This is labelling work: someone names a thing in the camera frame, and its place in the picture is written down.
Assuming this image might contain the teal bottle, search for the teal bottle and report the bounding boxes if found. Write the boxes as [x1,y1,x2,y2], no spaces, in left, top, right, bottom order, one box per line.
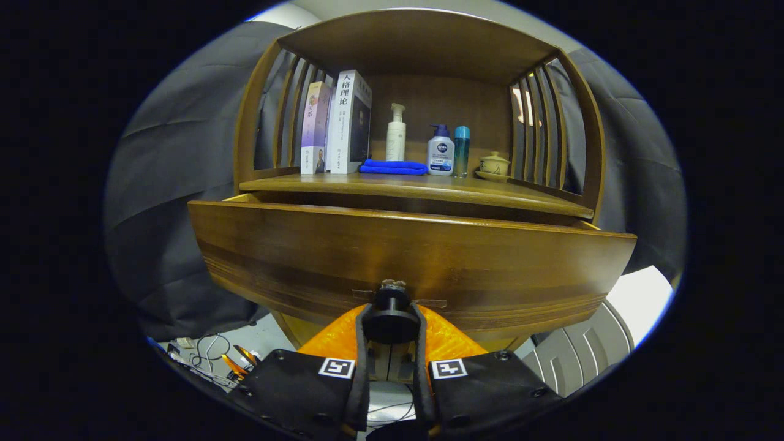
[453,126,471,178]

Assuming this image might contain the white book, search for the white book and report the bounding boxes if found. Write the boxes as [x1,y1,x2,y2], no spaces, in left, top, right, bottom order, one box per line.
[326,69,373,175]

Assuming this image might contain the white pump bottle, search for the white pump bottle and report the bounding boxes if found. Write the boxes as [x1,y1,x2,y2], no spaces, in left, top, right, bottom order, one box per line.
[386,103,407,162]

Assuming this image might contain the wooden countertop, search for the wooden countertop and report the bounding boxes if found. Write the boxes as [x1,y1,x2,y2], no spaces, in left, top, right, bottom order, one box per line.
[239,171,595,219]

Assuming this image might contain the white bottle with blue cap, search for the white bottle with blue cap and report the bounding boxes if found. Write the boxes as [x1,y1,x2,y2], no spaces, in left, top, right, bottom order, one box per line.
[427,124,455,177]

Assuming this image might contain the grey plastic stool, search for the grey plastic stool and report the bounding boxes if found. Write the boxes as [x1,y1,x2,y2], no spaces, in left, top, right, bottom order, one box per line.
[524,299,636,399]

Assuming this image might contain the ceramic lidded cup with saucer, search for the ceramic lidded cup with saucer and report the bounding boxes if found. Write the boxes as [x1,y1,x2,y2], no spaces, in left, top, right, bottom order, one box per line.
[476,151,511,183]

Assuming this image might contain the white board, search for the white board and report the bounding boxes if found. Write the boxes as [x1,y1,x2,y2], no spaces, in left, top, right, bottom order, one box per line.
[606,265,674,347]

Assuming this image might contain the purple book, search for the purple book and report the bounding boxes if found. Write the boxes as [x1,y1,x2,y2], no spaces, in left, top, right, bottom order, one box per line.
[300,81,333,175]

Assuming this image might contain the black floor cables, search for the black floor cables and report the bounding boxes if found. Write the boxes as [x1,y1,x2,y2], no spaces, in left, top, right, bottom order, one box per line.
[165,333,418,428]

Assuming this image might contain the blue folded cloth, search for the blue folded cloth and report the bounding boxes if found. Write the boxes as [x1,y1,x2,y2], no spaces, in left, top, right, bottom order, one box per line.
[359,159,428,176]

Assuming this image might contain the wooden drawer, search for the wooden drawer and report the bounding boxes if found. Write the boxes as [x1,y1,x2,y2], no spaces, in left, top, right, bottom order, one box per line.
[187,193,638,344]

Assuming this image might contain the wooden cabinet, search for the wooden cabinet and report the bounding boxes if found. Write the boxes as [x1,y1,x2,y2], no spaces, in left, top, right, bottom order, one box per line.
[233,7,607,383]

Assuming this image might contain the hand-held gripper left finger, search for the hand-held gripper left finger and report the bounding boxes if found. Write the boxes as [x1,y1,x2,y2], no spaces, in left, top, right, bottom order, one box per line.
[228,303,375,439]

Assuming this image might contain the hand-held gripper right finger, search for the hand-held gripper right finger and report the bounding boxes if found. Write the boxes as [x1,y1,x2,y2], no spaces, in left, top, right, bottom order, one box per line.
[409,302,564,439]

